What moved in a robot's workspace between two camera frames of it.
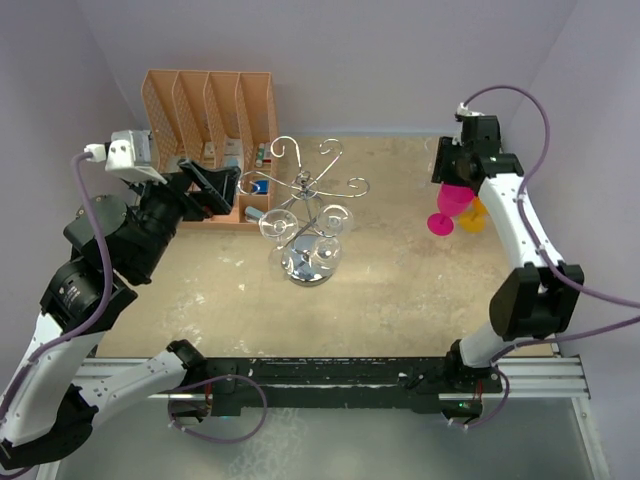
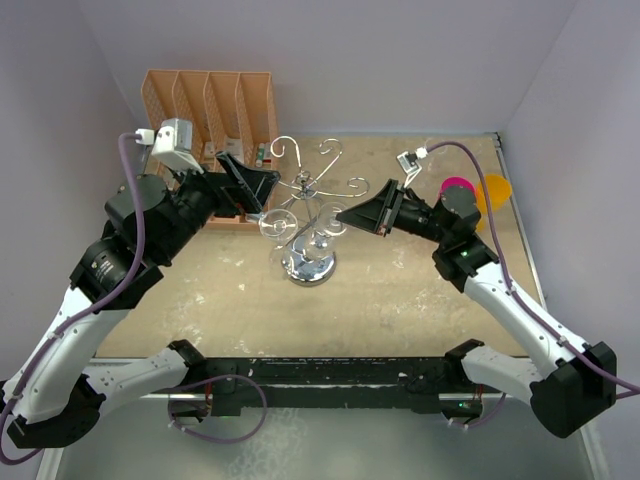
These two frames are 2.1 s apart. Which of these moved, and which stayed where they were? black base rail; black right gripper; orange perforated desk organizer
Moved: black right gripper
Stayed: orange perforated desk organizer; black base rail
